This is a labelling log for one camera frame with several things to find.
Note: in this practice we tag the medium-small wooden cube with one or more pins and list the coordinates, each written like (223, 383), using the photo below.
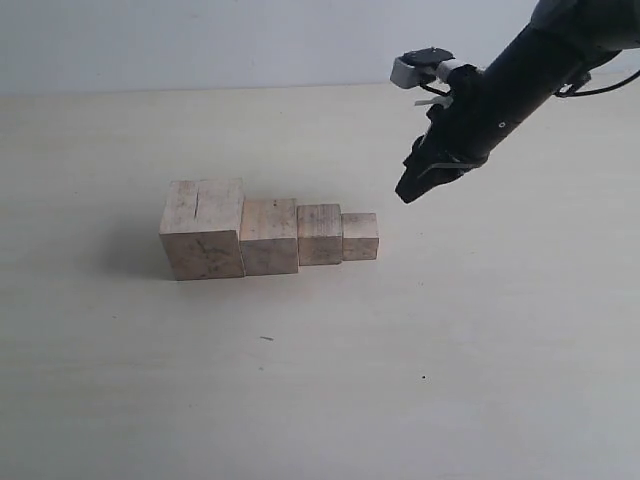
(320, 234)

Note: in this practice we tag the medium-large wooden cube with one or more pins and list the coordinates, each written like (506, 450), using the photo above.
(268, 237)

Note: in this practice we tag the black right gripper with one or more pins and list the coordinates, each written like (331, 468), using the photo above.
(459, 139)

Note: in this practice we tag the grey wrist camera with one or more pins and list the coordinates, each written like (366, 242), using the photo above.
(420, 68)

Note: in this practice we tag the largest wooden cube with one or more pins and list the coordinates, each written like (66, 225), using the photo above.
(200, 229)

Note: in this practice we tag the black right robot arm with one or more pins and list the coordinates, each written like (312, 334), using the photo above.
(552, 56)

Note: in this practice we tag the smallest wooden cube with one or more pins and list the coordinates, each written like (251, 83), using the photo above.
(360, 236)

